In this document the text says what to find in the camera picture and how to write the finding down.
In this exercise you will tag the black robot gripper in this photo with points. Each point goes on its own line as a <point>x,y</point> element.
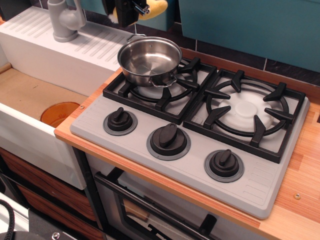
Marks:
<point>126,12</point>

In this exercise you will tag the yellow stuffed duck toy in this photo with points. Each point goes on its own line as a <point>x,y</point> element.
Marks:
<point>156,7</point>

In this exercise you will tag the stainless steel pan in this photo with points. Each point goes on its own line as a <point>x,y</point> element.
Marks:
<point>150,61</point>

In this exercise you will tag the grey toy faucet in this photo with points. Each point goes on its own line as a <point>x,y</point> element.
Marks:
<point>65,22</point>

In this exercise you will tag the black left burner grate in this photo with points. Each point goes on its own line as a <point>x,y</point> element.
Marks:
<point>171,103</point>

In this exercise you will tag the black burner grate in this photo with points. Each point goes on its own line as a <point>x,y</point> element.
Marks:
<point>260,118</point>
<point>171,103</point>

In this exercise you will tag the white toy sink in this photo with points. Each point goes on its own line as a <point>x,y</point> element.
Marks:
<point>37,72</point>

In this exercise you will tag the black left stove knob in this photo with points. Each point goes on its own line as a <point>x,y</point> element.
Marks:
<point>120,122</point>

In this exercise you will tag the black stove knob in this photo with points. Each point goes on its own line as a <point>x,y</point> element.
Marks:
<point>168,143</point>
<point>224,166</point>
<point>120,122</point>

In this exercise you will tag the orange plastic plate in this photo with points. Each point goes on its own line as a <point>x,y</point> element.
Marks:
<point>57,113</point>

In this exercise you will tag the black middle stove knob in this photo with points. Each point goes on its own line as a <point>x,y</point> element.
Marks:
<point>168,143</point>

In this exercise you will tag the grey toy stove top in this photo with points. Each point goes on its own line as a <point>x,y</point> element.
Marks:
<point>254,193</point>

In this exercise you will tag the black right burner grate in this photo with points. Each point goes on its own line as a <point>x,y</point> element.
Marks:
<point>260,118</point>

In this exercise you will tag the black right stove knob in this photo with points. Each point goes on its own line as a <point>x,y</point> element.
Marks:
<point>224,166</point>

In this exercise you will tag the toy oven door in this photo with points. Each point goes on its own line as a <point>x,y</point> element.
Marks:
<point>144,211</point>

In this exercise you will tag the wooden drawer front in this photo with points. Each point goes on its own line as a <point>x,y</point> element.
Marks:
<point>55,200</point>

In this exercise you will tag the black oven door handle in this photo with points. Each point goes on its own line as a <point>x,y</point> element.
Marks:
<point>111,182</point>

